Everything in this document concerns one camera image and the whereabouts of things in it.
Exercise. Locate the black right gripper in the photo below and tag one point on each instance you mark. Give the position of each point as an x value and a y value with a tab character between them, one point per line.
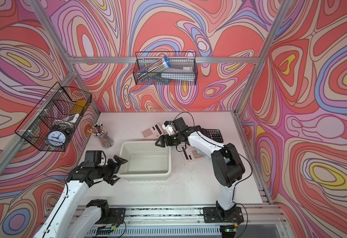
168	142

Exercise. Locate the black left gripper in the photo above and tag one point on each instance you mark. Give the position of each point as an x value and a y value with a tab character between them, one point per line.
110	179

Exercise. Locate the pink calculator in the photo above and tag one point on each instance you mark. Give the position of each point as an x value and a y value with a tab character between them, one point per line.
190	153
153	132

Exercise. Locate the white plastic storage box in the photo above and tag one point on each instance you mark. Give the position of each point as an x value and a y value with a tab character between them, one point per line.
145	161

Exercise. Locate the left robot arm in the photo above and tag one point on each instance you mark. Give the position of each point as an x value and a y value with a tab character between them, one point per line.
78	182

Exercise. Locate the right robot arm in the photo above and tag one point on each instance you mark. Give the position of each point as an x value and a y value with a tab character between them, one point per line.
226	161

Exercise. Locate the black calculator right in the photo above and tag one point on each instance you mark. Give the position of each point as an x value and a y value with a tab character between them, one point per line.
214	134

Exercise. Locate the clear pencil cup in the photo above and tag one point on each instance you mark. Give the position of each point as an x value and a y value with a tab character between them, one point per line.
101	134

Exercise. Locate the black alarm clock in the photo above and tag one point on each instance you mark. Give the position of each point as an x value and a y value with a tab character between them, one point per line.
58	136

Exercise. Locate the white notebook in basket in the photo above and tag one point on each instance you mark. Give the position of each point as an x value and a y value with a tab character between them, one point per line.
178	74

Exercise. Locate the pencil bundle in basket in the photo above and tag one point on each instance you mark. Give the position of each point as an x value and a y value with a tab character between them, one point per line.
149	69

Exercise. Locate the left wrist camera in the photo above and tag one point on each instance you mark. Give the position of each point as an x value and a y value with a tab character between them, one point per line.
94	158

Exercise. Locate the black wire basket back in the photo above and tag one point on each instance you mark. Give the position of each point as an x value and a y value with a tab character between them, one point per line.
178	59

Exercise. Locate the black wire basket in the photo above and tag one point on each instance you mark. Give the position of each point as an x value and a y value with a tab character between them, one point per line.
178	59
60	105

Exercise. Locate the black wire basket left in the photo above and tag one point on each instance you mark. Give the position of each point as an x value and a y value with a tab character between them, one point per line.
60	105

